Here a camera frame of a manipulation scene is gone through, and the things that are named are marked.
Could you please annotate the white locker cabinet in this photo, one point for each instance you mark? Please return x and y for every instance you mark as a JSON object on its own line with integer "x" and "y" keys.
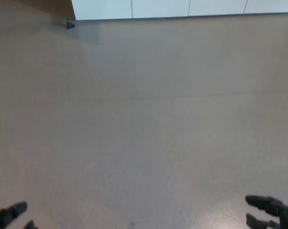
{"x": 163, "y": 8}

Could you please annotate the small black floor stopper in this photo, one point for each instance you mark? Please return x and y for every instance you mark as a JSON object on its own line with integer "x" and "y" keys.
{"x": 69, "y": 24}

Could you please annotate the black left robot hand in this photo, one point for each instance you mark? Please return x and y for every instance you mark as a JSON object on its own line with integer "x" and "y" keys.
{"x": 5, "y": 217}

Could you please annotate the brown wooden panel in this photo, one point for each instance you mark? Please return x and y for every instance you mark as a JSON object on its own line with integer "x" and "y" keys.
{"x": 38, "y": 7}

